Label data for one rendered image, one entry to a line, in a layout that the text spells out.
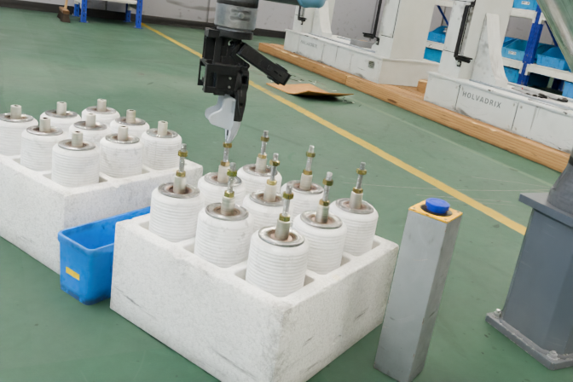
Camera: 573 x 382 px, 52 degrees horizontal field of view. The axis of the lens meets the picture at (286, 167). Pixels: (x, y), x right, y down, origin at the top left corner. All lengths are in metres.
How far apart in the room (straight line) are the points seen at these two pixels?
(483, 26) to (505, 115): 0.67
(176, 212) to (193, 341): 0.22
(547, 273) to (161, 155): 0.88
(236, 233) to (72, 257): 0.36
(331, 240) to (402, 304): 0.17
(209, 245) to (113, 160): 0.43
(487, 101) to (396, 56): 1.07
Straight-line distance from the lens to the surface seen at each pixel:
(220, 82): 1.09
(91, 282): 1.19
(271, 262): 0.92
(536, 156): 3.13
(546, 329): 1.32
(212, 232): 0.98
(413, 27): 4.39
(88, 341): 1.12
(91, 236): 1.27
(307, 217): 1.04
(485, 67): 3.74
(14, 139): 1.47
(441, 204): 1.01
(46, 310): 1.20
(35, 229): 1.36
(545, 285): 1.30
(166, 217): 1.06
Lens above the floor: 0.63
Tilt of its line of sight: 17 degrees down
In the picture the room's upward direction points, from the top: 9 degrees clockwise
